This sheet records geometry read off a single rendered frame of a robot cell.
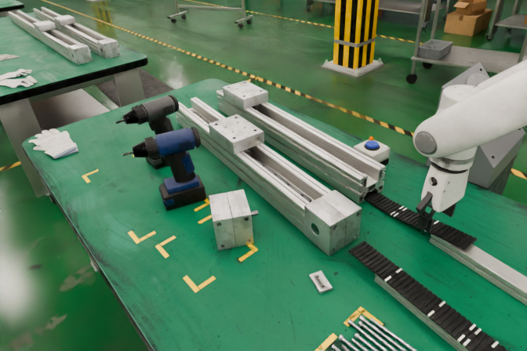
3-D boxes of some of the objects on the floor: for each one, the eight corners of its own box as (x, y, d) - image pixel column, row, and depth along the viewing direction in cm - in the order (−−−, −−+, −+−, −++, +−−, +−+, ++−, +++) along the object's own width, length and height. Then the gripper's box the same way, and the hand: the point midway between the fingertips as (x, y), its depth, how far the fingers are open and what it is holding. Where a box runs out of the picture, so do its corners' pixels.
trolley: (523, 81, 360) (561, -35, 307) (514, 103, 324) (554, -27, 270) (414, 65, 415) (430, -36, 362) (396, 81, 379) (411, -29, 326)
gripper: (458, 138, 86) (443, 198, 95) (408, 164, 78) (397, 228, 87) (491, 151, 80) (471, 214, 90) (441, 182, 73) (426, 247, 82)
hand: (436, 217), depth 88 cm, fingers open, 8 cm apart
